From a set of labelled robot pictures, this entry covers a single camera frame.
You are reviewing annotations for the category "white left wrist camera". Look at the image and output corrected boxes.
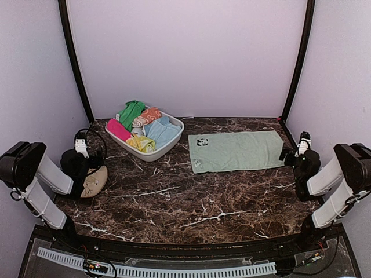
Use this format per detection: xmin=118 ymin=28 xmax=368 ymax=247
xmin=74 ymin=129 xmax=89 ymax=159

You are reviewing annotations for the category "small blue rolled towel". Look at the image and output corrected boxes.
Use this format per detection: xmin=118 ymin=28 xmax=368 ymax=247
xmin=132 ymin=127 xmax=145 ymax=136

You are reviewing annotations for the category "green rolled towel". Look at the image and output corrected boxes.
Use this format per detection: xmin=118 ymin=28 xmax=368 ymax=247
xmin=115 ymin=100 xmax=146 ymax=132

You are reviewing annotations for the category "light blue rolled towel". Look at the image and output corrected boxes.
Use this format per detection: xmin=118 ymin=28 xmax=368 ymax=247
xmin=143 ymin=116 xmax=181 ymax=150

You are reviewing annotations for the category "black right corner post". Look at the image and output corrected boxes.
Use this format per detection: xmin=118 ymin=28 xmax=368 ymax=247
xmin=280 ymin=0 xmax=315 ymax=125

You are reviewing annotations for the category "black left camera cable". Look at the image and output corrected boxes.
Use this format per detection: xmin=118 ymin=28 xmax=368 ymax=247
xmin=74 ymin=127 xmax=108 ymax=174

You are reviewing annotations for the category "yellow green patterned towel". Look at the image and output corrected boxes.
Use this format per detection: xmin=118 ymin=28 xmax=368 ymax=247
xmin=125 ymin=134 xmax=156 ymax=153

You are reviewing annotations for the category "grey slotted cable duct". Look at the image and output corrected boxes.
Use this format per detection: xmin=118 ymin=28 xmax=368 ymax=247
xmin=37 ymin=247 xmax=277 ymax=277

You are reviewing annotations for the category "black front table rail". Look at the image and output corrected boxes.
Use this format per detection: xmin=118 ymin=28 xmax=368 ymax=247
xmin=31 ymin=224 xmax=345 ymax=261

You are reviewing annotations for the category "black left corner post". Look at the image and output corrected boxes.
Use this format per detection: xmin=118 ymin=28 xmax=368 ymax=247
xmin=57 ymin=0 xmax=95 ymax=124

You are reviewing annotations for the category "mint green panda towel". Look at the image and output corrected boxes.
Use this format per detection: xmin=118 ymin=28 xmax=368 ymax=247
xmin=188 ymin=130 xmax=283 ymax=174

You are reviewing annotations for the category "black corner post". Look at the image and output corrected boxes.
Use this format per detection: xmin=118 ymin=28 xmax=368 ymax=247
xmin=57 ymin=0 xmax=95 ymax=124
xmin=280 ymin=0 xmax=315 ymax=125

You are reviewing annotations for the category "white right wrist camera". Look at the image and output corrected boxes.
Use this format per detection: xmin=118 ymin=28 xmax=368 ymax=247
xmin=295 ymin=131 xmax=311 ymax=157

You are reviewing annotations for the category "round painted ceramic plate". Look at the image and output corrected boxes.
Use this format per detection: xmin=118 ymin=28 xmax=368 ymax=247
xmin=80 ymin=166 xmax=108 ymax=199

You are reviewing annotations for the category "pink microfibre towel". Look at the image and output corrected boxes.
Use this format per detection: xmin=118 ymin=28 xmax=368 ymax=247
xmin=106 ymin=119 xmax=132 ymax=141

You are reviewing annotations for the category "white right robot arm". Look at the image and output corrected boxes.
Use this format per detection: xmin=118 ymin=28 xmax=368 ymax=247
xmin=279 ymin=140 xmax=370 ymax=251

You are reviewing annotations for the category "orange rolled towel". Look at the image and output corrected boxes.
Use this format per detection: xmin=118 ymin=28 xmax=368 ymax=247
xmin=132 ymin=107 xmax=162 ymax=128

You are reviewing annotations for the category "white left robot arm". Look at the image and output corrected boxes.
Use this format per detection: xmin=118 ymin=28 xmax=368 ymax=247
xmin=1 ymin=141 xmax=89 ymax=230

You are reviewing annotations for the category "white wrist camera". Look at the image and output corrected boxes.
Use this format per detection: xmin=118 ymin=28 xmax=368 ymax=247
xmin=74 ymin=129 xmax=89 ymax=159
xmin=295 ymin=131 xmax=311 ymax=157

